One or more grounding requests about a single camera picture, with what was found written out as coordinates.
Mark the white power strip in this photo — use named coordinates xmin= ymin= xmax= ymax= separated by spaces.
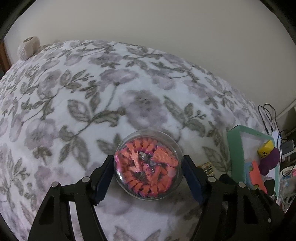
xmin=271 ymin=130 xmax=281 ymax=148

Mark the teal rimmed white tray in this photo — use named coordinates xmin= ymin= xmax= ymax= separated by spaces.
xmin=227 ymin=125 xmax=280 ymax=198

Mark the clear dome with orange toys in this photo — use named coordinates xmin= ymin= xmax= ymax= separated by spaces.
xmin=114 ymin=130 xmax=183 ymax=200

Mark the black square plug adapter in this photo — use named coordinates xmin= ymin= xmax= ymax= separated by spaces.
xmin=263 ymin=179 xmax=275 ymax=196

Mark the yellow purple toy figure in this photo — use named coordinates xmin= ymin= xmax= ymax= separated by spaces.
xmin=257 ymin=140 xmax=280 ymax=176

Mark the floral white grey blanket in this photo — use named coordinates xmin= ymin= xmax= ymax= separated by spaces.
xmin=1 ymin=40 xmax=264 ymax=240

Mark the beige yarn ball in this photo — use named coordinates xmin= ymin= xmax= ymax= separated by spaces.
xmin=17 ymin=36 xmax=40 ymax=61

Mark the black gold patterned box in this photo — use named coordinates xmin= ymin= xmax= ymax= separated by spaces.
xmin=200 ymin=162 xmax=214 ymax=176

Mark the black charger adapter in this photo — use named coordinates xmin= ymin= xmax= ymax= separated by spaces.
xmin=281 ymin=140 xmax=295 ymax=155

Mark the black cable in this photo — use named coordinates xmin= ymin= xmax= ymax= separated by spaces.
xmin=257 ymin=103 xmax=296 ymax=179

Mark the orange blue toy phone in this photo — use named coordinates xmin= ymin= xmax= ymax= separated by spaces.
xmin=244 ymin=161 xmax=267 ymax=194

